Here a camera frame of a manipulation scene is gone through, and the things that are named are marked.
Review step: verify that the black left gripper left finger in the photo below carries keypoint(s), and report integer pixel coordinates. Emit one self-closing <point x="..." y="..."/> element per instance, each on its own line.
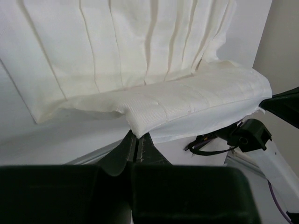
<point x="97" y="193"/>

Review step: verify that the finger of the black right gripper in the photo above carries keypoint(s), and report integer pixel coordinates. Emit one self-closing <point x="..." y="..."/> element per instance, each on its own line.
<point x="284" y="105"/>

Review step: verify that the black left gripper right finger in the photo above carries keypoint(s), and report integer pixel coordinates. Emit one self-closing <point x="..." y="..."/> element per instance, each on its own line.
<point x="163" y="193"/>

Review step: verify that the white pleated skirt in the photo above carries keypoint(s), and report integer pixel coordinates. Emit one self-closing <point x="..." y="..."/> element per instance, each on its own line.
<point x="152" y="61"/>

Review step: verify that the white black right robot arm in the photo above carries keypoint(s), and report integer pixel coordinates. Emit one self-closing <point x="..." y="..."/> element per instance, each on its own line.
<point x="255" y="140"/>

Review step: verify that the aluminium table edge rail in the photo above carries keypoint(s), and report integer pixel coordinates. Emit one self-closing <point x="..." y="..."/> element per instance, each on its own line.
<point x="94" y="156"/>

